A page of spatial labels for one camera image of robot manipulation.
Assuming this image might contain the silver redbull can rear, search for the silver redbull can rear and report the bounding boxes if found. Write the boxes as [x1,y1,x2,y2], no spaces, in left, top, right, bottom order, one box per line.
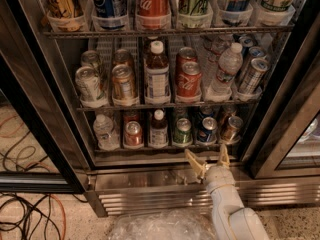
[239,34,257,56]

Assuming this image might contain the white can front middle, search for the white can front middle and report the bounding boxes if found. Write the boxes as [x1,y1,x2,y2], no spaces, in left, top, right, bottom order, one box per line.
[75,66,107,108]

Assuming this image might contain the gold can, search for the gold can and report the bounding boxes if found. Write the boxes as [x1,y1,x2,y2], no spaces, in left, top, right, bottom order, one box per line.
[218,104,237,126]
[220,116,243,144]

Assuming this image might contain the blue pepsi can rear bottom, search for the blue pepsi can rear bottom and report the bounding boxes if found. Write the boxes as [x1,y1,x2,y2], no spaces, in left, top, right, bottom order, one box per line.
[197,106,214,122]

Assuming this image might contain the red coke can rear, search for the red coke can rear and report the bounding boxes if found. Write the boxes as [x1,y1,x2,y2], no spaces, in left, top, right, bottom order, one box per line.
[176,47,198,67]

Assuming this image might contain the red coke can top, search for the red coke can top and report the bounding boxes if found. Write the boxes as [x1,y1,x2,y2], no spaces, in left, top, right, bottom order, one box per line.
[137,0,169,29]

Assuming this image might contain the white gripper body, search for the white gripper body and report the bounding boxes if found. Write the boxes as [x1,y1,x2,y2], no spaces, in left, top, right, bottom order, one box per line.
[204,166,235,193]

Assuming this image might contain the yellow can top shelf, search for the yellow can top shelf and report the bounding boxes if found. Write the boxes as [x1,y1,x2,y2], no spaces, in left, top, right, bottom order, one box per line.
[47,0,83,32]

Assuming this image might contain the clear water bottle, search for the clear water bottle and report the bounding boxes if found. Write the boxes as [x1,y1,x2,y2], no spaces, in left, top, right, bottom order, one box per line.
[93,114,120,151]
[211,42,243,95]

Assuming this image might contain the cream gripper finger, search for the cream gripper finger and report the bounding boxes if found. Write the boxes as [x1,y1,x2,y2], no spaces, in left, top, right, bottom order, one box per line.
[217,144,230,168]
[184,149,207,180]

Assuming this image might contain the blue pepsi can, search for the blue pepsi can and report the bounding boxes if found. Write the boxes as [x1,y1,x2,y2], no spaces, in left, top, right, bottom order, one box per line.
[197,117,217,144]
[93,0,127,30]
[197,106,214,122]

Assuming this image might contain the clear water bottle middle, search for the clear water bottle middle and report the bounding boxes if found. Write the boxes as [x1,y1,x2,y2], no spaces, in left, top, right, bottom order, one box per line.
[211,42,243,95]

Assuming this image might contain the red coke can front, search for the red coke can front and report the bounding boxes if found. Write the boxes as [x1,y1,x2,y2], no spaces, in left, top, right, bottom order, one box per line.
[177,61,202,100]

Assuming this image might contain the steel fridge base grille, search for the steel fridge base grille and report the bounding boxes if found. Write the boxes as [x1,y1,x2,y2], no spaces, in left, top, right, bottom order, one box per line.
[85,165,320,217]

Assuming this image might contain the gold can rear bottom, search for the gold can rear bottom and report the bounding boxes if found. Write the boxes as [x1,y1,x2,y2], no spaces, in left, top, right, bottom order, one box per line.
[218,104,237,126]

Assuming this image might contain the orange cable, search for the orange cable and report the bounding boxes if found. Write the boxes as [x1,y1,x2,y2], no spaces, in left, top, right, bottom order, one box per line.
[0,113,67,240]

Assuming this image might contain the brown tea bottle bottom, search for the brown tea bottle bottom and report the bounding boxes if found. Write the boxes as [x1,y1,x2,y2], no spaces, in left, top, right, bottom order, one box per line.
[149,109,168,148]

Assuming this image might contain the gold can front bottom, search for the gold can front bottom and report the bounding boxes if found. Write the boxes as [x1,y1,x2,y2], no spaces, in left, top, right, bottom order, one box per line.
[220,116,243,144]

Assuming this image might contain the blue pepsi can top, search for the blue pepsi can top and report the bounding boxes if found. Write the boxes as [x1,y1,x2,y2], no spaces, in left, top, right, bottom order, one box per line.
[93,0,127,30]

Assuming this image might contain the green can top shelf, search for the green can top shelf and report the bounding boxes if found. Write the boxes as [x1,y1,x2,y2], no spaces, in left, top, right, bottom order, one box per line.
[178,0,208,28]

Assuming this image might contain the orange can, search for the orange can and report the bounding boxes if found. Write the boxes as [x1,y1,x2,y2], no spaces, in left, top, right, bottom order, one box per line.
[112,64,137,106]
[112,49,134,68]

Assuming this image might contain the brown tea bottle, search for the brown tea bottle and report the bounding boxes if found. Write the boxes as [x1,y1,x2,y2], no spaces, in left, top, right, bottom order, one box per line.
[149,109,168,148]
[145,41,170,104]

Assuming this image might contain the redbull can top shelf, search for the redbull can top shelf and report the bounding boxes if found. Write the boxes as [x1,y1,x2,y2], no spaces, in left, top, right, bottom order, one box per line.
[218,0,252,25]

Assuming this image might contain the orange can front middle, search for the orange can front middle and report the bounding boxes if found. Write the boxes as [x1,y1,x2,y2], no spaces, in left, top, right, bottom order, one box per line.
[112,64,137,106]

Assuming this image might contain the clear water bottle bottom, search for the clear water bottle bottom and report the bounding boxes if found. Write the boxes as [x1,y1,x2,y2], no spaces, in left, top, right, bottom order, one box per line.
[93,114,120,151]

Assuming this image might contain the black cables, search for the black cables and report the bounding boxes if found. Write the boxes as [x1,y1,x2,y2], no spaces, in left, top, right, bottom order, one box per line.
[0,130,89,240]

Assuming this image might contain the orange can rear middle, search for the orange can rear middle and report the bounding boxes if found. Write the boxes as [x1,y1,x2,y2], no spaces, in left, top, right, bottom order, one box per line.
[112,49,134,68]

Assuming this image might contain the left fridge glass door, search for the left fridge glass door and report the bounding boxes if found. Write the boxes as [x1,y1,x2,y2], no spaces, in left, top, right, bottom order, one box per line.
[0,0,93,193]

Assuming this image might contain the clear plastic bag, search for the clear plastic bag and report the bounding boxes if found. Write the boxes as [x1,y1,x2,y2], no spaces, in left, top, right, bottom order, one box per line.
[108,209,216,240]

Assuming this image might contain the white can rear middle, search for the white can rear middle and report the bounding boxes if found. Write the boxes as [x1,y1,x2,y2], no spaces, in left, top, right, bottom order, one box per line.
[81,50,101,72]

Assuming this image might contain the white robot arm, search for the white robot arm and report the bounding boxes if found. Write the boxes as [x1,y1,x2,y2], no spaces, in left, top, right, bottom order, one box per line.
[185,144,270,240]

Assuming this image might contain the red can front bottom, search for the red can front bottom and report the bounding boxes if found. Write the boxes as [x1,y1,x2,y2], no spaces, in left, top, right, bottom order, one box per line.
[124,121,143,147]

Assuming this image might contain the red coke can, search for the red coke can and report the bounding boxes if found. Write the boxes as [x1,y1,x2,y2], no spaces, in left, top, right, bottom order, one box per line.
[176,47,198,67]
[137,0,169,29]
[177,61,202,100]

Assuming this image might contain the silver redbull can front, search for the silver redbull can front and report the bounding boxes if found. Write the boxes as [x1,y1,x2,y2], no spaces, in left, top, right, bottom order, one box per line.
[238,58,269,94]

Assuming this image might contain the blue pepsi can front bottom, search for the blue pepsi can front bottom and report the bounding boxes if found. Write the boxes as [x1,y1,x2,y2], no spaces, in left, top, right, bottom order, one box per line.
[197,117,217,144]

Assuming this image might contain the right fridge sliding door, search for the right fridge sliding door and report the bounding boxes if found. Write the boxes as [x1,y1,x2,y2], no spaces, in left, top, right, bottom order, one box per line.
[239,0,320,181]

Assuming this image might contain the silver redbull can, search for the silver redbull can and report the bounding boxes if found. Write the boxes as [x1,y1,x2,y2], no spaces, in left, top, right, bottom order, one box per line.
[238,58,269,94]
[241,46,267,71]
[239,34,257,56]

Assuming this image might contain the green can front bottom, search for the green can front bottom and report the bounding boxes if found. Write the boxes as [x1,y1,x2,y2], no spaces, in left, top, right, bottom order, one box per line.
[173,118,192,145]

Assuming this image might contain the brown tea bottle middle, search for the brown tea bottle middle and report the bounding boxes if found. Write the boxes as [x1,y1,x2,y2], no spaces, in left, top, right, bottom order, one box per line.
[145,41,170,104]

